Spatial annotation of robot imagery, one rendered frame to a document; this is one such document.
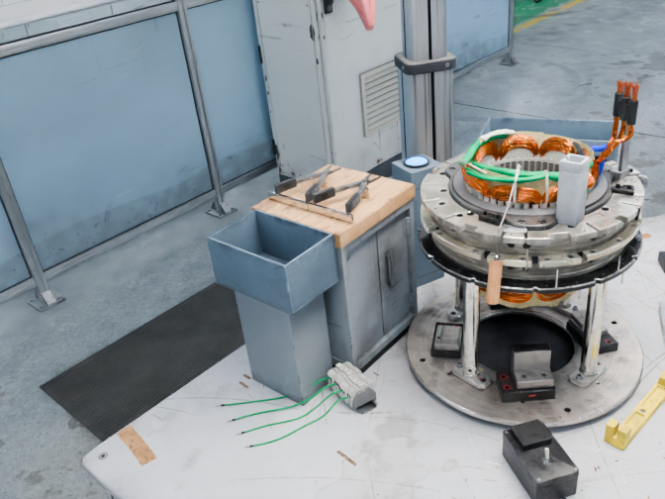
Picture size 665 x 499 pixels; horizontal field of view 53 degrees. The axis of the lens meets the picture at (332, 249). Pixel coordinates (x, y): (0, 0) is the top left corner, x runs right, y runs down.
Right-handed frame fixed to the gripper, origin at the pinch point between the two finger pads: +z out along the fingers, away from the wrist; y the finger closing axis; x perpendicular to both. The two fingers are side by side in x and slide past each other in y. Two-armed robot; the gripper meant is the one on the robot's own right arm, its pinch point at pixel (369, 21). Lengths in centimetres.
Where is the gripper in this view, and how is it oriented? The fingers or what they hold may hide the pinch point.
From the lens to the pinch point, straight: 77.3
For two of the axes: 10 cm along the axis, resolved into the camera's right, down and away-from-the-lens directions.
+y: 9.8, -1.8, 1.2
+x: -1.1, 0.4, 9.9
